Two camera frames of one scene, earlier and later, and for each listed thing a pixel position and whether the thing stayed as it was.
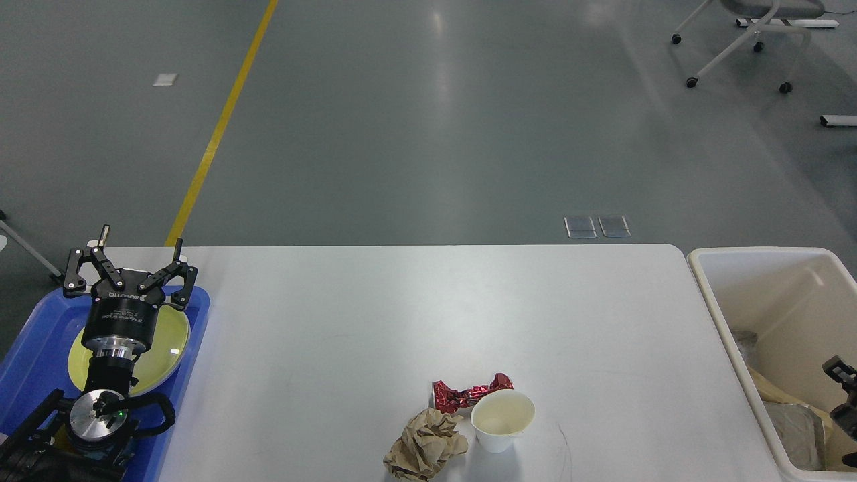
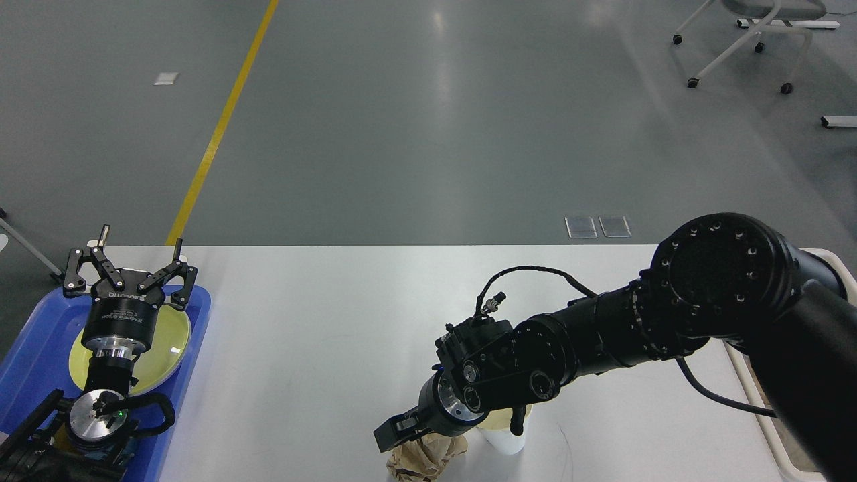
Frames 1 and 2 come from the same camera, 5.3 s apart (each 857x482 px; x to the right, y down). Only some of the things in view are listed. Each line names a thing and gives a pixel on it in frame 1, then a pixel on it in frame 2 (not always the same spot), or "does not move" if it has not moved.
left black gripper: [122, 318] does not move
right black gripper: [838, 370] to [432, 414]
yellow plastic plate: [159, 364] does not move
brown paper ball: [429, 440] does not move
